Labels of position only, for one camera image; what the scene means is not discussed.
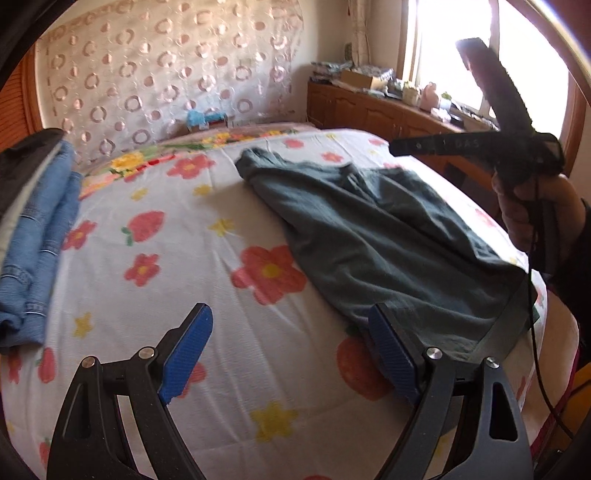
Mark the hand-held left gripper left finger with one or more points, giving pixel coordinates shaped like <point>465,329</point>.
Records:
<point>189,350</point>

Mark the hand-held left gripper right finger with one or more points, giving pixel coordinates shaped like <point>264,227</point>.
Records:
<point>392,355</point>

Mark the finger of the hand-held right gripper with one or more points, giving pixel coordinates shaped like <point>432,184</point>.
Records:
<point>443,144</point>
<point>496,83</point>

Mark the teal pants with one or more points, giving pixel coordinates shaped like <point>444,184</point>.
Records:
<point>369,230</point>

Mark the person's right forearm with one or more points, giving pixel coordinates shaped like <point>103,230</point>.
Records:
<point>575,267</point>

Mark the person's right hand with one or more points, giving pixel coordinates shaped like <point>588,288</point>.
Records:
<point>549,217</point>

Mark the pink plush toy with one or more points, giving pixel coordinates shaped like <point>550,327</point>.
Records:
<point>429,97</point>

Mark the window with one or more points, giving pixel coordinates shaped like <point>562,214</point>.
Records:
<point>438,46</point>

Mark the white floral bed sheet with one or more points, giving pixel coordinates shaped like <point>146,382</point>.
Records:
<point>184,258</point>

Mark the wooden cabinet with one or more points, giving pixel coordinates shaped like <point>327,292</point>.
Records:
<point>351,108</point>

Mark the open cardboard box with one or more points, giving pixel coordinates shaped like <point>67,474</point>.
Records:
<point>355,78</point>

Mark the beige window curtain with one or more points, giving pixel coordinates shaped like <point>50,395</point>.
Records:
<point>362,32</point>

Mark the patterned cloth pile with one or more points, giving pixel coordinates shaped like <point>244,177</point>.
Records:
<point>323,69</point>

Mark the folded blue jeans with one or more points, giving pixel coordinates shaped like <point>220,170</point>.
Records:
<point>41,230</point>

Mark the colourful floral blanket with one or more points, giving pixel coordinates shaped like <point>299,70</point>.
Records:
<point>124,164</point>

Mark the small cardboard box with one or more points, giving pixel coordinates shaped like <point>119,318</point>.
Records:
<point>217,124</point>

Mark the blue plastic bag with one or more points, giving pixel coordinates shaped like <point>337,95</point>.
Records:
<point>201,117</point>

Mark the dark folded cloth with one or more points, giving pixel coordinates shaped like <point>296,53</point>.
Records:
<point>23,154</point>

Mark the sheer curtain with circles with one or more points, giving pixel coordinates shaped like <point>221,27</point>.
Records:
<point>161,69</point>

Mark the wooden slatted wardrobe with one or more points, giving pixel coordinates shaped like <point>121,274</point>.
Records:
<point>23,106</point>

